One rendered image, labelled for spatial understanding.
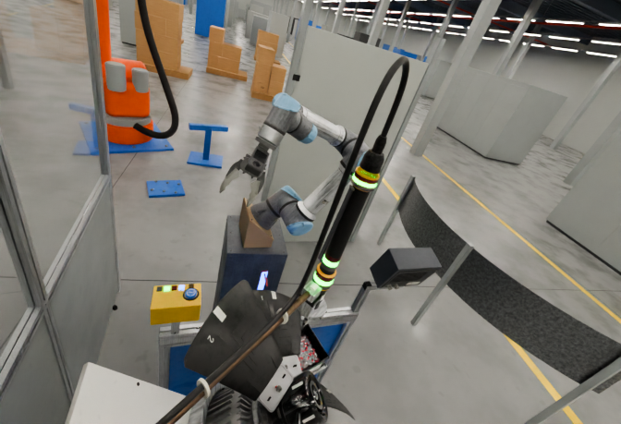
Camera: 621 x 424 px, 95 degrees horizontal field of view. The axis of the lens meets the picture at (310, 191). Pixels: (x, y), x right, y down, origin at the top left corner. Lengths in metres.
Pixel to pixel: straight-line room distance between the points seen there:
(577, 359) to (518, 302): 0.43
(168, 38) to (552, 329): 8.36
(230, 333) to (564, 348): 2.24
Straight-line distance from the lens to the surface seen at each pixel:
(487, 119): 10.71
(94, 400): 0.75
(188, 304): 1.16
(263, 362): 0.79
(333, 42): 2.34
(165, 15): 8.39
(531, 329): 2.56
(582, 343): 2.58
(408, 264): 1.38
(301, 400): 0.84
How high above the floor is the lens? 2.01
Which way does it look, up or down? 29 degrees down
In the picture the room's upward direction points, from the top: 18 degrees clockwise
